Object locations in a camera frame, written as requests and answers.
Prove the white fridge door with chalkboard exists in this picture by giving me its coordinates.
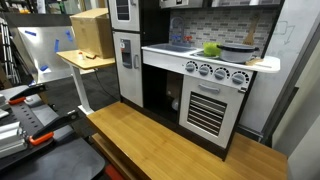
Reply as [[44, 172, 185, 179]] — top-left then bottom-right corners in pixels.
[[108, 0, 141, 34]]

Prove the black clamp with orange handle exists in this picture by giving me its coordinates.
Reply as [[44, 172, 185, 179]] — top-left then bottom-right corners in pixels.
[[27, 110, 81, 147], [6, 83, 48, 106]]

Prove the black cable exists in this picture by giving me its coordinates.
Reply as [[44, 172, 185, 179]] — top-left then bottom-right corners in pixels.
[[94, 69, 118, 102]]

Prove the white microwave style cabinet door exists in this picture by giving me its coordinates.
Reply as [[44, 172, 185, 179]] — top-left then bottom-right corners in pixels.
[[159, 0, 205, 10]]

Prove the large cardboard box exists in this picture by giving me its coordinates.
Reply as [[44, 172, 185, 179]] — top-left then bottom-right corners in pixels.
[[69, 7, 115, 60]]

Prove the white board panel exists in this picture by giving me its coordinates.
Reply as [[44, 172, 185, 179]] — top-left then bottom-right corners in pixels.
[[16, 26, 97, 85]]

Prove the white fridge door with dispenser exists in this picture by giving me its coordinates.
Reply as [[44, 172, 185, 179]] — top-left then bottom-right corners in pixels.
[[112, 31, 145, 109]]

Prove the green bowl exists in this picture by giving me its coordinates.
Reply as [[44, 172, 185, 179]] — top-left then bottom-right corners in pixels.
[[202, 42, 222, 58]]

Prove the metal ladder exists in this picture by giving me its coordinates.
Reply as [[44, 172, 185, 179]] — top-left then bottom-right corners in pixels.
[[0, 18, 22, 85]]

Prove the grey pot with dark rim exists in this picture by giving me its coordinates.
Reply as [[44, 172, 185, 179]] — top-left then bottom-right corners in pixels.
[[216, 43, 261, 65]]

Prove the grey stove knob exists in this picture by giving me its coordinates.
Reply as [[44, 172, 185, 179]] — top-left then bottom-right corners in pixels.
[[213, 67, 231, 81], [198, 63, 214, 77], [184, 61, 199, 74], [231, 71, 250, 86]]

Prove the white oven door with vents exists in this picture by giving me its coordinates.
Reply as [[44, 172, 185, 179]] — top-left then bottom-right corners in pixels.
[[178, 75, 247, 150]]

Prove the grey toy sink basin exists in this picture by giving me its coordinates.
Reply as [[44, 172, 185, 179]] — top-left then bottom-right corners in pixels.
[[148, 43, 198, 55]]

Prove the silver aluminium block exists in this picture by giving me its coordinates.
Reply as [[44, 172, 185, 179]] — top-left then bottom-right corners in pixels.
[[0, 121, 28, 160]]

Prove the wooden desk with white leg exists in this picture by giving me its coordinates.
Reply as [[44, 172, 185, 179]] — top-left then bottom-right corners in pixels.
[[56, 49, 116, 117]]

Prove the wooden spatula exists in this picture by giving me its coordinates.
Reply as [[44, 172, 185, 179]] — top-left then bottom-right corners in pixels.
[[242, 13, 261, 47]]

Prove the silver toy kettle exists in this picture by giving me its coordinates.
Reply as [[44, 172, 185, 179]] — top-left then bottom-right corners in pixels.
[[171, 97, 180, 112]]

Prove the toy kitchen cabinet frame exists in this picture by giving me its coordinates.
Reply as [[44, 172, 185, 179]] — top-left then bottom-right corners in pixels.
[[107, 0, 286, 163]]

